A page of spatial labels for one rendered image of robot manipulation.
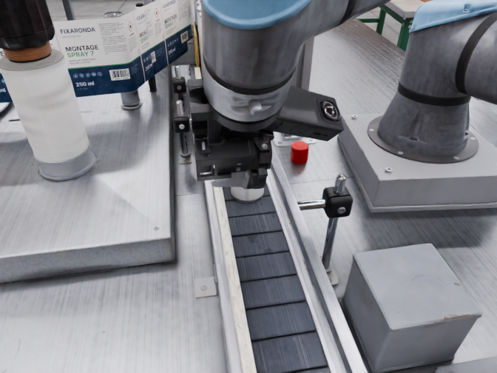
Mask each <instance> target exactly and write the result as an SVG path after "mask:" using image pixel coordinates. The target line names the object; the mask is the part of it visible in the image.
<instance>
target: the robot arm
mask: <svg viewBox="0 0 497 373"><path fill-rule="evenodd" d="M389 1H392V0H200V4H201V24H202V45H203V78H200V79H188V80H187V81H188V89H189V106H190V113H191V122H192V134H193V141H194V148H195V163H196V171H197V181H210V180H213V181H212V186H213V187H242V188H244V189H262V188H264V186H265V185H266V178H267V176H268V171H267V169H270V168H271V160H272V146H271V141H272V140H273V139H274V132H281V133H285V134H289V135H296V136H301V137H305V138H313V139H317V140H321V141H329V140H331V139H332V138H333V137H335V136H336V135H338V134H340V133H341V132H342V131H343V130H344V127H343V124H342V119H341V116H340V111H339V108H338V106H337V102H336V99H335V98H333V97H330V96H326V95H322V94H319V93H314V92H311V91H308V90H304V89H300V88H298V87H293V86H291V82H292V78H293V76H294V72H295V70H296V67H297V63H298V61H299V57H300V53H301V50H302V46H303V45H304V43H306V42H307V41H308V40H310V39H311V38H314V37H316V36H318V35H320V34H322V33H324V32H327V31H329V30H331V29H333V28H335V27H337V26H340V25H341V24H344V23H345V22H347V21H350V20H351V19H355V18H356V17H358V16H360V15H362V14H364V13H366V12H368V11H370V10H373V9H375V8H377V7H379V6H381V5H383V4H385V3H387V2H389ZM409 33H410V35H409V39H408V45H407V49H406V52H405V58H404V61H403V65H402V71H401V75H400V79H399V84H398V88H397V91H396V94H395V96H394V97H393V99H392V101H391V102H390V104H389V105H388V108H387V109H386V111H385V113H384V114H383V116H382V117H381V119H380V122H379V129H378V133H379V135H380V136H381V138H382V139H383V140H384V141H386V142H387V143H389V144H390V145H392V146H394V147H396V148H398V149H401V150H404V151H406V152H411V153H414V154H418V155H428V156H446V155H453V154H456V153H458V152H461V151H462V150H463V149H464V148H465V147H466V145H467V142H468V139H469V137H470V130H469V127H470V113H469V103H470V99H471V97H474V98H477V99H480V100H482V101H486V102H488V103H491V104H495V105H497V0H433V1H427V2H425V3H424V4H422V5H420V6H419V7H418V9H417V10H416V13H415V16H414V19H413V23H412V27H411V29H409ZM196 138H198V139H197V140H196ZM212 147H213V148H212ZM204 172H209V174H203V175H200V173H204Z"/></svg>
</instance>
